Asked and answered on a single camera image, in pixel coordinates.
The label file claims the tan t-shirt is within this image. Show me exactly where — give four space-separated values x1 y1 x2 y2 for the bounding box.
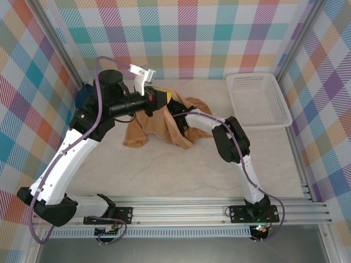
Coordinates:
122 89 213 151

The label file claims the white plastic mesh basket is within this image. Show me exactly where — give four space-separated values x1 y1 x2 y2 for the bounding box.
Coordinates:
226 73 293 127

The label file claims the folded navy blue t-shirt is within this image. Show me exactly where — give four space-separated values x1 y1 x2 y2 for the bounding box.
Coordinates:
75 83 95 109

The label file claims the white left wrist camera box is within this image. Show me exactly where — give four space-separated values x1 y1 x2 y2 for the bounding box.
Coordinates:
129 64 157 96

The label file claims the aluminium mounting rail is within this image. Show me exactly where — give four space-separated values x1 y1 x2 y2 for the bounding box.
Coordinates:
30 194 333 227

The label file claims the aluminium frame post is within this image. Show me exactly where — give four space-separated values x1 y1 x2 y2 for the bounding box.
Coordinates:
273 0 329 83
27 0 88 89

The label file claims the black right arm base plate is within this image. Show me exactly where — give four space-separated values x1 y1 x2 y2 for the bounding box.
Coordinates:
229 204 281 224

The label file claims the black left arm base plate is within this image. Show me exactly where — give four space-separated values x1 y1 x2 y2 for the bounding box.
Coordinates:
83 207 134 226

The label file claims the white slotted cable tray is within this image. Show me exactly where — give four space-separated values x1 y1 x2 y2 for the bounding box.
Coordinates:
43 226 252 239

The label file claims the aluminium table side rail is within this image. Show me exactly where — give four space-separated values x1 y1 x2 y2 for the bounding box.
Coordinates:
285 124 315 202

